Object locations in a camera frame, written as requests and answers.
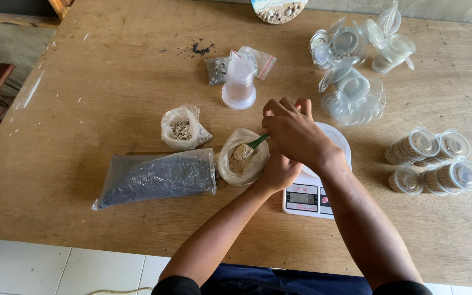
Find wooden beam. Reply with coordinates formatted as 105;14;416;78
0;0;75;29

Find clear cup with sand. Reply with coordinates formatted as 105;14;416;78
371;34;416;75

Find clear bag of tan sand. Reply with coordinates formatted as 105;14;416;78
217;128;270;187

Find lidded cup of sand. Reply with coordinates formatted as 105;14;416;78
415;129;472;167
388;166;424;196
384;126;441;166
421;158;472;197

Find empty clear plastic cup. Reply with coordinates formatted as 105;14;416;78
334;67;371;102

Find person's right hand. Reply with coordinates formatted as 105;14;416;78
261;98;346;169

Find red striped zip bag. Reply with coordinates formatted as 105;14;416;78
229;46;278;80

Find white digital kitchen scale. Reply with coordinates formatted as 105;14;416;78
281;122;352;220

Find green plastic spoon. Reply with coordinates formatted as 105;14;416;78
234;134;269;161

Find clear bag of pale pebbles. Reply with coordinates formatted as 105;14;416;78
161;105;214;151

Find person's left hand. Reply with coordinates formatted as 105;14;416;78
256;149;304;193

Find spilled black grains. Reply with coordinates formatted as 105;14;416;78
160;39;217;57

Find shell decorated round ornament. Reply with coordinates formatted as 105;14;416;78
250;0;309;25

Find person's dark blue clothing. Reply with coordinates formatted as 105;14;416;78
152;263;433;295

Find small bag of grey gravel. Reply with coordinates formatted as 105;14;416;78
205;56;231;86

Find pale cable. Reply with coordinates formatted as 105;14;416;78
84;287;155;295

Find stack of translucent plastic cups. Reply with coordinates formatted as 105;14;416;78
221;58;257;111

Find clear bag of black gravel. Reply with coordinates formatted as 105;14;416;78
91;148;218;211

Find pile of clear plastic lids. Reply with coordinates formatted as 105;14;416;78
308;0;416;128

